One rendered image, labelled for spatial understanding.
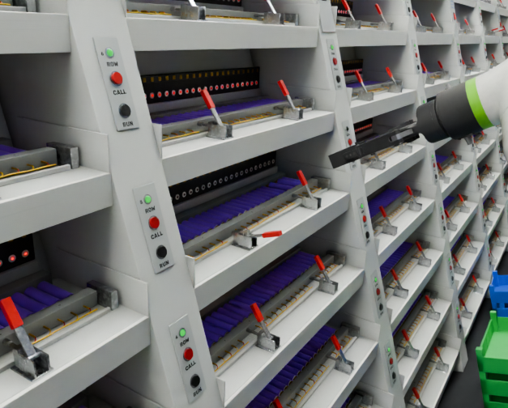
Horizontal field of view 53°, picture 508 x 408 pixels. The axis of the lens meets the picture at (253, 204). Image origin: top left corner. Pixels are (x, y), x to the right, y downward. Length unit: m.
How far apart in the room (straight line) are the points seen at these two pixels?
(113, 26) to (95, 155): 0.18
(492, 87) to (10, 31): 0.72
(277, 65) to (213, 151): 0.52
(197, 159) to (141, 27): 0.21
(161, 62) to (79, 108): 0.41
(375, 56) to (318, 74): 0.71
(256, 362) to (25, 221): 0.50
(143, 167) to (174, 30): 0.24
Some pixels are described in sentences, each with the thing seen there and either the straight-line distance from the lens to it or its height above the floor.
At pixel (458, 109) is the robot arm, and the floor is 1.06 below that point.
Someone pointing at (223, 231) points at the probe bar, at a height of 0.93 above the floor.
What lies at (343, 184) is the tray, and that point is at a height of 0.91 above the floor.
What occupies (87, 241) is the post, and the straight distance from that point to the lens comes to 0.76.
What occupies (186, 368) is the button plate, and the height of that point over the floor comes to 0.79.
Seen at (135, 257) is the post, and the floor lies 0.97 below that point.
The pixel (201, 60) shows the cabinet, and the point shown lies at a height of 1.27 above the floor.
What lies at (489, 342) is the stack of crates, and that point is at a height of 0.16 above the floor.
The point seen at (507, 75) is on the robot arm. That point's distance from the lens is 0.94.
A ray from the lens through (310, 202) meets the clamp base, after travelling 1.13.
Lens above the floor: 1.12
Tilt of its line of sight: 9 degrees down
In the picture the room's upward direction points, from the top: 13 degrees counter-clockwise
